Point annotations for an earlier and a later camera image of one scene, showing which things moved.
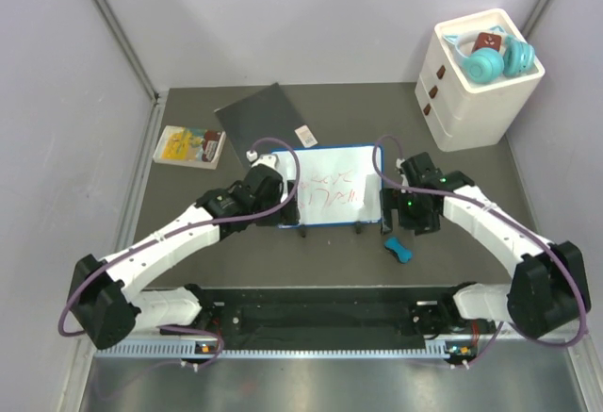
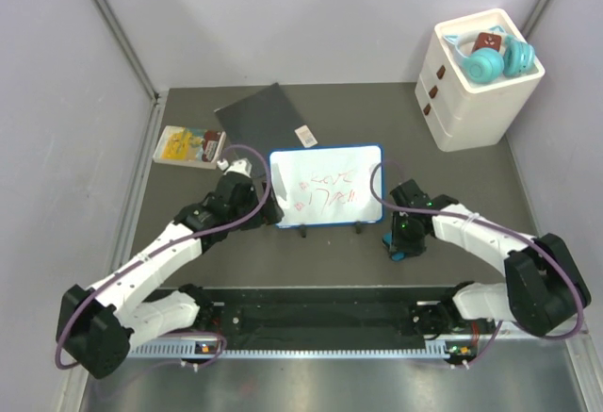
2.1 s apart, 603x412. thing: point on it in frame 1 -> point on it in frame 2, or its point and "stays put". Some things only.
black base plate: x=337 y=314 stays put
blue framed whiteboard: x=335 y=185 stays put
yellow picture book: x=193 y=147 stays put
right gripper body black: x=413 y=214 -> x=404 y=237
